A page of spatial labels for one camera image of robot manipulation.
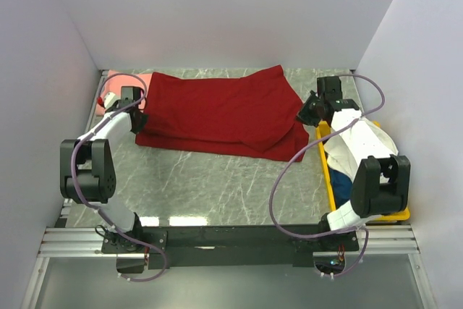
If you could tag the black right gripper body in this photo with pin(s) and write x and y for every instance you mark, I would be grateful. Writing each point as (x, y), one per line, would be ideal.
(321, 100)

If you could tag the red t shirt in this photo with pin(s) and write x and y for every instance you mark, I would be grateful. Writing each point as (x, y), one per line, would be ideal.
(252, 116)

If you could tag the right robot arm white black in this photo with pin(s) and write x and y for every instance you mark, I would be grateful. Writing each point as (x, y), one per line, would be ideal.
(380, 186)

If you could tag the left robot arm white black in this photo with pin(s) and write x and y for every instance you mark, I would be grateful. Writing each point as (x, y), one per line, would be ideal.
(87, 173)

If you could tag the folded pink t shirt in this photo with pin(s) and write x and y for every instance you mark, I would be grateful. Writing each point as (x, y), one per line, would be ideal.
(115, 85)

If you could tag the white t shirt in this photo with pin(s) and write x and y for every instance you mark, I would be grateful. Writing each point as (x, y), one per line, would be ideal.
(345, 151)

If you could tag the blue t shirt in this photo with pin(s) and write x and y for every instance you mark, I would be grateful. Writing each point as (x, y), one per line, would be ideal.
(341, 186)

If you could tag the yellow plastic bin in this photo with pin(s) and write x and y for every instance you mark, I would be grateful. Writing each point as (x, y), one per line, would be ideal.
(323, 130)

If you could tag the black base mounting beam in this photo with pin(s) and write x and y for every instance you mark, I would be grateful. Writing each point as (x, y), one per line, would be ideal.
(222, 246)

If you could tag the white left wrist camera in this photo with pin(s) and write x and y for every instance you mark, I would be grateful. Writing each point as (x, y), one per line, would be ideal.
(106, 101)

